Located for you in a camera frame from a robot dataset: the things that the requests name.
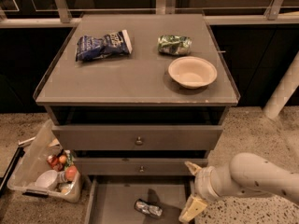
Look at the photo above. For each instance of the silver blue redbull can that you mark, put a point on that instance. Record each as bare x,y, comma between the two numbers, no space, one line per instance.
148,209

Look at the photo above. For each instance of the red apple in bin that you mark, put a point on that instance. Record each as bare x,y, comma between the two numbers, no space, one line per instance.
70,173

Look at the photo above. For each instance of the blue chip bag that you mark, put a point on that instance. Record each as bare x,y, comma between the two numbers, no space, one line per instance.
90,48

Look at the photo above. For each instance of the grey top drawer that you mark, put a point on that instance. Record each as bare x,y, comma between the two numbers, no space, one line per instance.
138,137

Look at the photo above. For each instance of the green crumpled snack bag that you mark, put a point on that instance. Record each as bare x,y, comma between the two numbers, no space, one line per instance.
175,45

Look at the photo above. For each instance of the clear plastic storage bin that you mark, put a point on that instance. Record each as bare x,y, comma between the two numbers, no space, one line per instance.
45,153

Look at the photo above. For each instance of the grey drawer cabinet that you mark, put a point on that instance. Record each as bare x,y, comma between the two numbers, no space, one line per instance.
136,89

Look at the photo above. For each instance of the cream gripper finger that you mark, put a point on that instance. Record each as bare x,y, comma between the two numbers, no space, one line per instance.
193,207
193,167

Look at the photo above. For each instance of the grey open bottom drawer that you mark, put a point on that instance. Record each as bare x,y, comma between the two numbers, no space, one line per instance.
112,199

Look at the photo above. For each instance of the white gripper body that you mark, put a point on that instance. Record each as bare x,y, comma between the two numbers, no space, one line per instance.
204,182

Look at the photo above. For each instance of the beige paper bowl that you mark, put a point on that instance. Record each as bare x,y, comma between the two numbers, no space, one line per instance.
192,72

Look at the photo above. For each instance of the grey middle drawer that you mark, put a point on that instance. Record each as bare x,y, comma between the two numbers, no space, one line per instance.
135,166

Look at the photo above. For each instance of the metal railing frame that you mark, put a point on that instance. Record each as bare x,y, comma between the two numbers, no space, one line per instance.
69,13

